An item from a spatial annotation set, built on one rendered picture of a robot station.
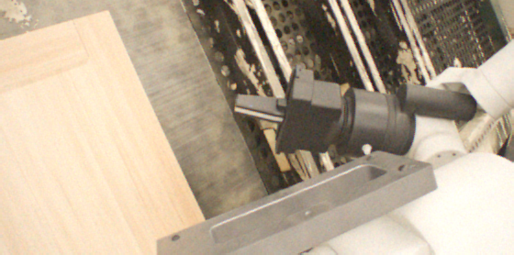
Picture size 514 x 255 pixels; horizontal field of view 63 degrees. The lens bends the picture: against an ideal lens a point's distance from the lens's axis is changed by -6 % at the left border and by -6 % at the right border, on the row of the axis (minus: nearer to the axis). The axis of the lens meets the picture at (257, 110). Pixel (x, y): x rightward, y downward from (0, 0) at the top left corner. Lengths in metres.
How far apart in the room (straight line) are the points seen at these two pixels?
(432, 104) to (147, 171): 0.38
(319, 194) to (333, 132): 0.40
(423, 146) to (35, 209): 0.47
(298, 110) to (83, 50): 0.30
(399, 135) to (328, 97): 0.10
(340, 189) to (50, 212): 0.47
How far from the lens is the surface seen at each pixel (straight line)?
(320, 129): 0.55
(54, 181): 0.59
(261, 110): 0.54
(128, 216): 0.62
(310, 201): 0.15
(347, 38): 0.90
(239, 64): 0.75
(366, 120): 0.54
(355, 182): 0.16
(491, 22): 1.78
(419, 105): 0.56
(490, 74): 0.57
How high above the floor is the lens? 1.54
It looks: 29 degrees down
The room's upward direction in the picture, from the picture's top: straight up
